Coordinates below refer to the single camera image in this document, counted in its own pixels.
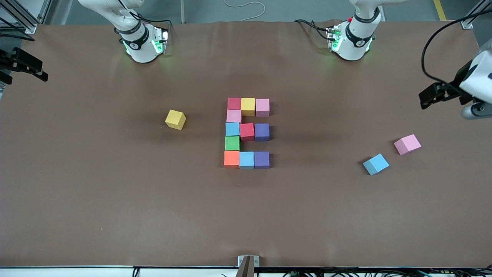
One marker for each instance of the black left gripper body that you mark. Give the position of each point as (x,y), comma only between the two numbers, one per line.
(458,82)

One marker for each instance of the pink foam block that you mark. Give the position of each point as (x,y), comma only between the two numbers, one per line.
(407,144)
(263,107)
(234,116)

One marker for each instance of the purple foam block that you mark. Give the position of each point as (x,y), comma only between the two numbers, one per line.
(261,159)
(262,132)

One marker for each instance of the yellow foam block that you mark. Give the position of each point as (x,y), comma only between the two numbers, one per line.
(175,119)
(248,106)

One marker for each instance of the red foam block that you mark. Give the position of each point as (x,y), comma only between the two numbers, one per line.
(247,132)
(234,104)

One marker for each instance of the light blue foam block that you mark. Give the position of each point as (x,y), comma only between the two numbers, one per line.
(246,159)

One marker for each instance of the green foam block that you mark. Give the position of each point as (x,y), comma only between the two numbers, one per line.
(232,143)

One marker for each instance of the orange foam block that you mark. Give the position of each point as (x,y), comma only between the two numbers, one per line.
(231,159)

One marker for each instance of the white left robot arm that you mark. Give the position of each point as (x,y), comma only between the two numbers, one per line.
(357,42)

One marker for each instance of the brown table mat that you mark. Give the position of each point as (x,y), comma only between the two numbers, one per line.
(115,231)

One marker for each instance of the brown pole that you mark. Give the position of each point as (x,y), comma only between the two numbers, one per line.
(246,269)

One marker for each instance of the aluminium frame post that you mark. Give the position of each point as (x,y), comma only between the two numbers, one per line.
(474,14)
(17,13)

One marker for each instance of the white table edge rail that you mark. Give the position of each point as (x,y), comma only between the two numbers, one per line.
(57,273)

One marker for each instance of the small metal bracket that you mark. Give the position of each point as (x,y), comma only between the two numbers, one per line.
(255,261)

